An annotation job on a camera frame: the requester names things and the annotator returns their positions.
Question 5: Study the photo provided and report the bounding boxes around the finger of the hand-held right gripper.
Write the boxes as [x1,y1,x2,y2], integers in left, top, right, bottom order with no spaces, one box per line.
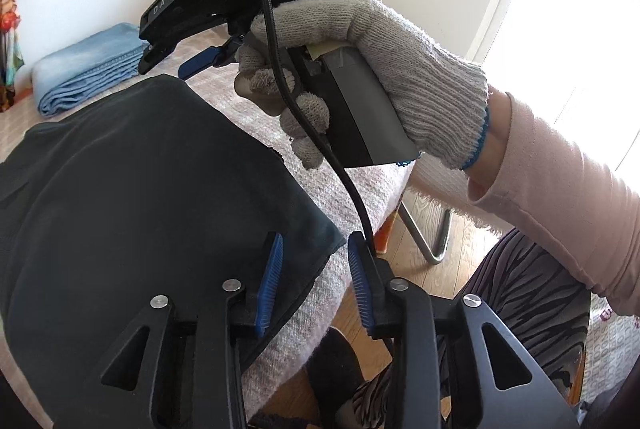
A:
[177,34,248,80]

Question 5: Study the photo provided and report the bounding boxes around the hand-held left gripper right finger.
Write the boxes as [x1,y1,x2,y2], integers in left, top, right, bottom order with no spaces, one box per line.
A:
[347,231,581,429]

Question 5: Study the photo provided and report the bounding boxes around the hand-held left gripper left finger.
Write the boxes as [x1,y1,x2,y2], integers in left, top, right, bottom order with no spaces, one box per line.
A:
[75,231,286,429]

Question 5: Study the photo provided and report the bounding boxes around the black pants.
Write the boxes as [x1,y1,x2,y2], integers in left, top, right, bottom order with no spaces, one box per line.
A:
[0,73,348,390]

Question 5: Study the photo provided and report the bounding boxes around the person's right forearm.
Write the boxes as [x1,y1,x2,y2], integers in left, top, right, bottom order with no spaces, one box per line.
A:
[460,92,640,317]

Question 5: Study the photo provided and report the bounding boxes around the person's right hand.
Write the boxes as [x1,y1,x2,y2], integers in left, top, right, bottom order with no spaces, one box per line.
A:
[234,0,488,171]

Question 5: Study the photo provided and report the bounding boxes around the orange mattress edge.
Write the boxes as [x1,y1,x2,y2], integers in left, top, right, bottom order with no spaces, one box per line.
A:
[375,214,396,255]

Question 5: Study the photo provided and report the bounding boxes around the metal tube leg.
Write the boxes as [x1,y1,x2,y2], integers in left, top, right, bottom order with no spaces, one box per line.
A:
[397,202,453,265]

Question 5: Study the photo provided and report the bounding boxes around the dark fuzzy slipper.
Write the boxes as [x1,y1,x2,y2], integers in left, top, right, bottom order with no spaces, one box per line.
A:
[305,326,381,429]

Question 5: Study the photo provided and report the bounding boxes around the pink checked blanket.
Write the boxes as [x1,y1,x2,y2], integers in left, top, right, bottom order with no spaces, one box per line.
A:
[0,29,481,429]

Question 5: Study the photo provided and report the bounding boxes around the folded blue jeans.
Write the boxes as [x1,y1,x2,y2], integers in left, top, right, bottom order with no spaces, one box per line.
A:
[32,23,151,119]

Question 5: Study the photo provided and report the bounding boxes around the person's striped trouser leg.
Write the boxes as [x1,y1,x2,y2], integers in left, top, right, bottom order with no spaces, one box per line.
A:
[350,229,591,429]

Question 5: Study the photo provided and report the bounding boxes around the colourful printed scarf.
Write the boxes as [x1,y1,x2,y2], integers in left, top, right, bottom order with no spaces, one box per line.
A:
[0,0,26,112]

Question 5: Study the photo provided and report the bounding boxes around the patterned floor rug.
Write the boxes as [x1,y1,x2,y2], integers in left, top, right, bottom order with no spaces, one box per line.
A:
[582,294,640,410]

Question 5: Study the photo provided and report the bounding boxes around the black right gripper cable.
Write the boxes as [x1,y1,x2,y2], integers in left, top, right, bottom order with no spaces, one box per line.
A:
[225,0,376,255]

